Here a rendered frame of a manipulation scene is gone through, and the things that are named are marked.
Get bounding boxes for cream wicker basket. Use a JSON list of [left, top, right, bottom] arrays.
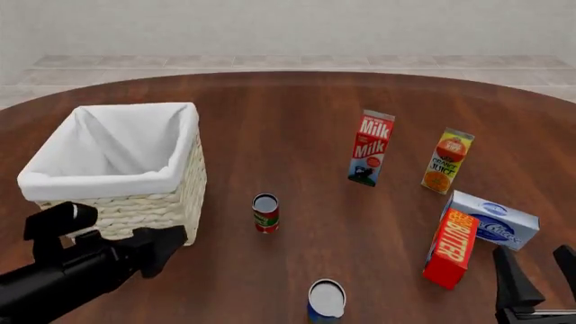
[[16, 102, 209, 248]]

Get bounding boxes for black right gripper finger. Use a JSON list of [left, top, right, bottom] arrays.
[[491, 247, 546, 307], [553, 243, 576, 284]]

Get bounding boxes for white cloth basket liner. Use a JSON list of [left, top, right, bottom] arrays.
[[16, 102, 201, 203]]

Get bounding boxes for red blue milk carton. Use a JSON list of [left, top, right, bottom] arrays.
[[346, 108, 396, 188]]

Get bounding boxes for blue tin with silver lid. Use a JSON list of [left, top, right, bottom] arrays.
[[307, 278, 347, 324]]

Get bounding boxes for red yellow butter box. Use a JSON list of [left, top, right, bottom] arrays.
[[422, 208, 481, 291]]

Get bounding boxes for pale blue cream cheese box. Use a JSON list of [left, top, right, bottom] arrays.
[[443, 189, 540, 252]]

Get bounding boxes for yellow orange juice carton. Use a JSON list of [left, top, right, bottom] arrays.
[[420, 127, 476, 196]]

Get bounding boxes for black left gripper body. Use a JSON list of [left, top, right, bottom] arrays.
[[71, 229, 148, 284]]

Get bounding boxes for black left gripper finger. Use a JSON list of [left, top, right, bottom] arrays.
[[133, 224, 189, 279]]

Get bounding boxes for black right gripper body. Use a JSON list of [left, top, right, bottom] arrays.
[[493, 301, 576, 324]]

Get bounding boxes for red green tomato sauce tin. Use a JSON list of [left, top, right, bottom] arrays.
[[251, 193, 281, 235]]

